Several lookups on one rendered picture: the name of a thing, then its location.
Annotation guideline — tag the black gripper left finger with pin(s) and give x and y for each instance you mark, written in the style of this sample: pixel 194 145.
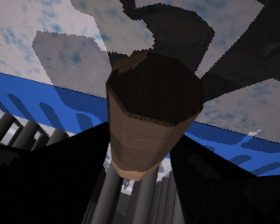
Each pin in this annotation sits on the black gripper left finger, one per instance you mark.
pixel 53 184

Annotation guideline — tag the blue flat strip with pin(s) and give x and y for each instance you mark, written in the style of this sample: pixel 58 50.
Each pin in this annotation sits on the blue flat strip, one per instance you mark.
pixel 74 112

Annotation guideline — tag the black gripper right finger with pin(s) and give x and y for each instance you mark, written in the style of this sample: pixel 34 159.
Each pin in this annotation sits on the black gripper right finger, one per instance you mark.
pixel 213 190

